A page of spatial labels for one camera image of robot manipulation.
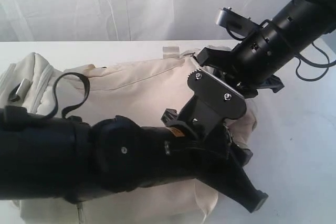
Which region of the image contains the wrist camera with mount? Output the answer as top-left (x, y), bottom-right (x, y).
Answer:
top-left (187, 69), bottom-right (247, 120)
top-left (215, 8), bottom-right (261, 37)

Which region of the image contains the white backdrop curtain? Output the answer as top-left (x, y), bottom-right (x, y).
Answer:
top-left (0, 0), bottom-right (336, 43)

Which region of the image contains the cream duffel bag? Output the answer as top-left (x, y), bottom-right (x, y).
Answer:
top-left (0, 46), bottom-right (259, 224)

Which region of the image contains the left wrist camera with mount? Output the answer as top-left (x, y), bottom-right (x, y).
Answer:
top-left (187, 69), bottom-right (247, 120)

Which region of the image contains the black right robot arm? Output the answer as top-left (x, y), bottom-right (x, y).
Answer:
top-left (197, 0), bottom-right (335, 98)

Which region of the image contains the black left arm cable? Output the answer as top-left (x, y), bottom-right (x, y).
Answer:
top-left (48, 72), bottom-right (90, 120)

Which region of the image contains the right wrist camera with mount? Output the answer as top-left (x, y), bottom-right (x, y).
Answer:
top-left (215, 8), bottom-right (261, 37)

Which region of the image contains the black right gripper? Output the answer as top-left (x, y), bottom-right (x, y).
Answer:
top-left (196, 20), bottom-right (305, 98)

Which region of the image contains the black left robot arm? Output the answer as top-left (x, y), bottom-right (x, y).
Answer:
top-left (1, 97), bottom-right (268, 212)

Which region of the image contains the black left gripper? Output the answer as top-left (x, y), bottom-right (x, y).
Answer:
top-left (161, 95), bottom-right (268, 213)

